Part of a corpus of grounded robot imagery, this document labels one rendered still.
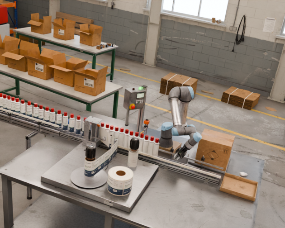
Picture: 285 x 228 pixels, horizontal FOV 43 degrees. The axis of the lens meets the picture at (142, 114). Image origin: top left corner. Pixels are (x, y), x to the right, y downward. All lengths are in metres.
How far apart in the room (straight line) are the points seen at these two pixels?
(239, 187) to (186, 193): 0.51
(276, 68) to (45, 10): 6.60
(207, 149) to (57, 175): 1.37
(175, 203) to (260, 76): 5.78
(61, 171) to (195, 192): 1.14
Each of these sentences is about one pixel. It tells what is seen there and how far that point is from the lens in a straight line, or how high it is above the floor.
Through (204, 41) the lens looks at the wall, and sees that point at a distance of 8.62.
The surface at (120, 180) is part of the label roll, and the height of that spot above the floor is 1.02.
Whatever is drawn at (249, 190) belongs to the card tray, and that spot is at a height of 0.83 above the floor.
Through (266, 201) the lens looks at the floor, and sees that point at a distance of 4.84.
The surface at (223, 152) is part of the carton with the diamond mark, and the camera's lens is 3.41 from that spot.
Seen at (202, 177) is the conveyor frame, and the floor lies 0.86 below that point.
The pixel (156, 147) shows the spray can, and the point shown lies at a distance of 3.34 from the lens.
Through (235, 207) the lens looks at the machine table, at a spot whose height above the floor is 0.83.
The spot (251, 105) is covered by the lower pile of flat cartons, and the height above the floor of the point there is 0.12.
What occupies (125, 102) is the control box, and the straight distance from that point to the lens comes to 3.34.
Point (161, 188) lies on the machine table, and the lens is 3.12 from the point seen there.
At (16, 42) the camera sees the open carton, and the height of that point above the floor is 1.11.
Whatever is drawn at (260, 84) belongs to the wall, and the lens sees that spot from 8.45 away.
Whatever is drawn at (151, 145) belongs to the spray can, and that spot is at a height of 1.00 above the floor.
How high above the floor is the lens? 2.64
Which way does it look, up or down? 24 degrees down
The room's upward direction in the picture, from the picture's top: 7 degrees clockwise
